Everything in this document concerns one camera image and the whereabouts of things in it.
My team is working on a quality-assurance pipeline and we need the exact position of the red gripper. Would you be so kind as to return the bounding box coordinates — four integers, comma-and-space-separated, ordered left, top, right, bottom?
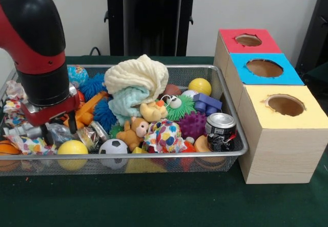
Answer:
20, 86, 81, 146

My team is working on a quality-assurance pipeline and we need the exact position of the mint waffle cloth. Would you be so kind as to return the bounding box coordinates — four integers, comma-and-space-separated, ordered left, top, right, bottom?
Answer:
108, 86, 151, 125

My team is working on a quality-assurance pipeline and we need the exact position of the cream waffle cloth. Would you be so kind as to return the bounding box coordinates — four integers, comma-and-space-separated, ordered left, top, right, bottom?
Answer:
104, 54, 170, 102

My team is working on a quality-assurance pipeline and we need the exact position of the yellow tennis-style ball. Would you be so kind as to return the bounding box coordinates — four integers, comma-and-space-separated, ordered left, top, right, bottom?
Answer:
56, 139, 89, 171

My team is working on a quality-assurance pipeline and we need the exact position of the small soccer ball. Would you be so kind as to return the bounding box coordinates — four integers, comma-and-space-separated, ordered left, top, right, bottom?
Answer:
98, 138, 130, 169

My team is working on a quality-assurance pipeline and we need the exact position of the small orange basketball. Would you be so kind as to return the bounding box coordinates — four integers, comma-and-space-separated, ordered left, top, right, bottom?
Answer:
0, 140, 22, 172

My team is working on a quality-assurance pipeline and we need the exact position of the polka dot cloth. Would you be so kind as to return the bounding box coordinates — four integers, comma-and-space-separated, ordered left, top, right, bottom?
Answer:
142, 119, 188, 154

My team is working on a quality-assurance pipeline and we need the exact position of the green spiky toy with eyes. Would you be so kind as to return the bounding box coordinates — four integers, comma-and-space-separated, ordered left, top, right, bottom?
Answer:
156, 94, 196, 121

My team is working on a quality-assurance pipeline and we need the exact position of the purple spiky ball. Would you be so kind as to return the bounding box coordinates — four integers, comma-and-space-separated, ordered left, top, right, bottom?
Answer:
176, 111, 208, 140

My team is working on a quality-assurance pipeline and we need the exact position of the smooth yellow ball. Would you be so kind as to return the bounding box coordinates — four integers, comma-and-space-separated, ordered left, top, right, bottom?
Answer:
188, 77, 213, 96

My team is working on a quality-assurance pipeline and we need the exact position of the black and white can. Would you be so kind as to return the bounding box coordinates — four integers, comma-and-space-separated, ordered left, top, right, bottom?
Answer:
206, 112, 238, 153

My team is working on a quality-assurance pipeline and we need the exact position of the dark green side table cloth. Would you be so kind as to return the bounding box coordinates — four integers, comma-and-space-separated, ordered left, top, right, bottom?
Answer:
303, 63, 328, 89

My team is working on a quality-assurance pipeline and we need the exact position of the black chair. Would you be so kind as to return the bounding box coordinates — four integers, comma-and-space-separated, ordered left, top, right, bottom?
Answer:
294, 0, 328, 84

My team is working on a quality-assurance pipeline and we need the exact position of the shallow wire mesh bin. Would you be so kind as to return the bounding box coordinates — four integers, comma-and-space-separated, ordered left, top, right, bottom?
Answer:
0, 64, 250, 178

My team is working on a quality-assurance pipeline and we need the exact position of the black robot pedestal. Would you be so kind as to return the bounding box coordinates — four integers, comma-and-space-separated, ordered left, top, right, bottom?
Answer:
98, 0, 207, 57

